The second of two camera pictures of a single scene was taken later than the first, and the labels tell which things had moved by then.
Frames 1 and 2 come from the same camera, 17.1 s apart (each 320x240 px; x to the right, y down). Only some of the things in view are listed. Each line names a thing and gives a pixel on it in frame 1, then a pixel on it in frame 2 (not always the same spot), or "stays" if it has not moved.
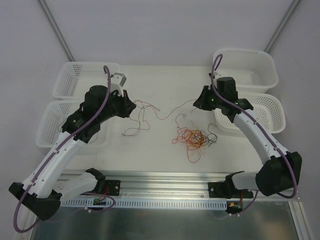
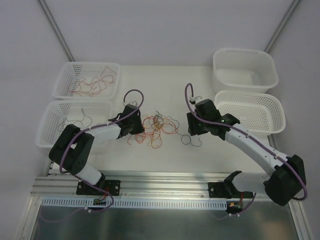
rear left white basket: (75, 79) stays
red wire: (156, 112) → (93, 80)
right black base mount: (223, 190) stays
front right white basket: (268, 107) stays
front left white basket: (54, 116) stays
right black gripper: (202, 100) → (190, 124)
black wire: (212, 133) → (185, 134)
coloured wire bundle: (195, 140) → (154, 127)
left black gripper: (126, 105) → (138, 122)
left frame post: (51, 22) stays
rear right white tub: (253, 70) stays
